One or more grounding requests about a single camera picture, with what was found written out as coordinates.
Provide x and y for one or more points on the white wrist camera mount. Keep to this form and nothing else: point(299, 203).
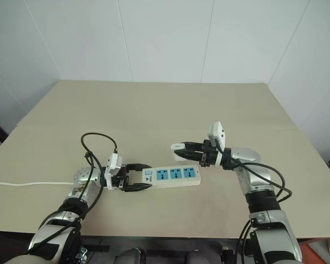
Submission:
point(217, 133)
point(113, 162)

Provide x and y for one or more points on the orange red object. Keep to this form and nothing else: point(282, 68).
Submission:
point(321, 251)

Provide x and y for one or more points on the dark grey rounded shape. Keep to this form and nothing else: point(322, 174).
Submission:
point(127, 257)

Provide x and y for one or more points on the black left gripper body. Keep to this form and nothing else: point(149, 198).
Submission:
point(121, 180)

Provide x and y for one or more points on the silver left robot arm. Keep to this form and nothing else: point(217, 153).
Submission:
point(82, 176)

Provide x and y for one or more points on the white charger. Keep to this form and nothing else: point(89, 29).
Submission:
point(173, 146)

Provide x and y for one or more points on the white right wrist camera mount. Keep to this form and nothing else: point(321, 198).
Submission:
point(217, 133)

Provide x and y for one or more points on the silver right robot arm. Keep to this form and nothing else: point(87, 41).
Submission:
point(250, 155)

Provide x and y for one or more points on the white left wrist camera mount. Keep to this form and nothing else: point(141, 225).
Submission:
point(113, 162)

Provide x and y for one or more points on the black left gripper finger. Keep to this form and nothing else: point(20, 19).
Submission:
point(138, 166)
point(137, 187)

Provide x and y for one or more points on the white power strip blue sockets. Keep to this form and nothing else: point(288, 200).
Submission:
point(176, 178)

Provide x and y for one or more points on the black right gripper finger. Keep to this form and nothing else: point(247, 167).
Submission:
point(193, 145)
point(191, 156)

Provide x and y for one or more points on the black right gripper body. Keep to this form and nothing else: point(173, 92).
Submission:
point(208, 156)

